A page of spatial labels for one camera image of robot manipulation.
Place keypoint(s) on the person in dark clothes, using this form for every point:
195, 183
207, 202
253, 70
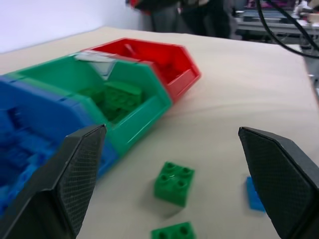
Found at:
184, 16

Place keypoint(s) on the grey shelf rack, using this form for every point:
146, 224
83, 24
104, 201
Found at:
276, 20

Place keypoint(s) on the green plastic bin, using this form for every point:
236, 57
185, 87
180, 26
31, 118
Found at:
134, 109

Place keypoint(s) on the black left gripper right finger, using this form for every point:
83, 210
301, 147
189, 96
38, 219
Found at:
281, 184

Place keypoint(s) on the red plastic bin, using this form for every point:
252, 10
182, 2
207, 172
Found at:
159, 64

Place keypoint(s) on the green blocks in bin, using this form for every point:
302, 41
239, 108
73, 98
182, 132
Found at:
117, 99

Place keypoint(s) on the blue plastic bin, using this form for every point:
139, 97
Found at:
45, 124

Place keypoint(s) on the green four-stud block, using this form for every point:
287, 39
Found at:
174, 183

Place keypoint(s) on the blue block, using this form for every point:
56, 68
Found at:
254, 196

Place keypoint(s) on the blue blocks in bin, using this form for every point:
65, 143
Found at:
17, 154

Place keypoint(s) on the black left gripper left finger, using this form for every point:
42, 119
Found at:
57, 189

